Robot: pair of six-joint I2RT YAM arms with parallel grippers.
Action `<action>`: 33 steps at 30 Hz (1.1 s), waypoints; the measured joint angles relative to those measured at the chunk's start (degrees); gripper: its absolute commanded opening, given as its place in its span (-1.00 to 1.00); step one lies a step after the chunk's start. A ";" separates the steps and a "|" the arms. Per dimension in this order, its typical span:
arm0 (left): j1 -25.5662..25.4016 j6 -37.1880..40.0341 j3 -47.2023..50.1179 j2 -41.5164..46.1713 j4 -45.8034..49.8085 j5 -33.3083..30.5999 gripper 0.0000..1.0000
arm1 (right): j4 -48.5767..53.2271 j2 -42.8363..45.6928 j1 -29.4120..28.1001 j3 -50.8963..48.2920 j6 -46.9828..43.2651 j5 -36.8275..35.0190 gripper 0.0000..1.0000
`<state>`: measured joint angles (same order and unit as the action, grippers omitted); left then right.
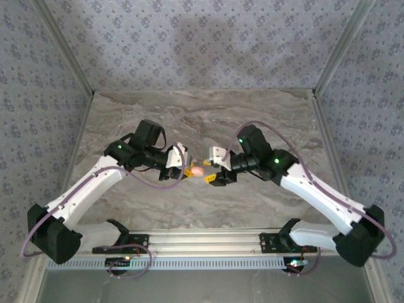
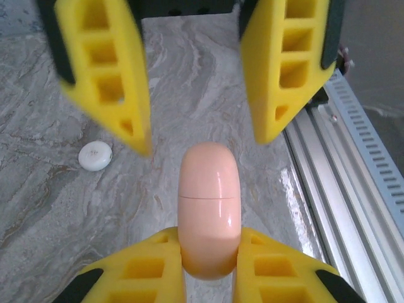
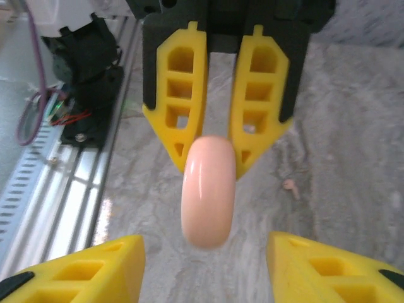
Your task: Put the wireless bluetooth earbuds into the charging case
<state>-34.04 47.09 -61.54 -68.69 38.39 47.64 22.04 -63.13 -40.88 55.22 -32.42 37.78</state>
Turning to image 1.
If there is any aluminium frame leg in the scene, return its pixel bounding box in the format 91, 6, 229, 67
15, 255, 48, 303
362, 255, 395, 303

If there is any aluminium frame post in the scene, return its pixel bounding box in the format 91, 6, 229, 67
31, 0, 96, 97
312, 0, 378, 97

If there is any grey metal panel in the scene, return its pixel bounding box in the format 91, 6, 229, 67
40, 270, 375, 303

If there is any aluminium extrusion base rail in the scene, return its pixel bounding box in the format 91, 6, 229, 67
75, 229, 378, 256

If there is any grey slotted cable duct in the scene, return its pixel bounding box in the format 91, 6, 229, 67
47, 255, 287, 271

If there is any black controller board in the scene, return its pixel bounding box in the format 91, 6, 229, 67
282, 256, 309, 274
105, 256, 133, 275

